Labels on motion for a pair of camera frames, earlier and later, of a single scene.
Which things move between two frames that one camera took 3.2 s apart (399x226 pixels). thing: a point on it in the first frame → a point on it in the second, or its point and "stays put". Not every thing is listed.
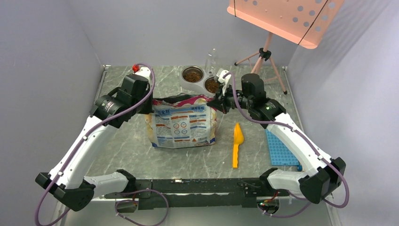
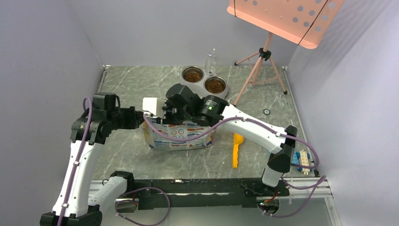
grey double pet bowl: x=195 y=77 stays put
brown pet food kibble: x=211 y=85 stays put
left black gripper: x=148 y=108 → x=136 y=117
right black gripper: x=219 y=101 → x=167 y=119
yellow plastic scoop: x=238 y=136 stays put
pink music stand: x=305 y=22 stays put
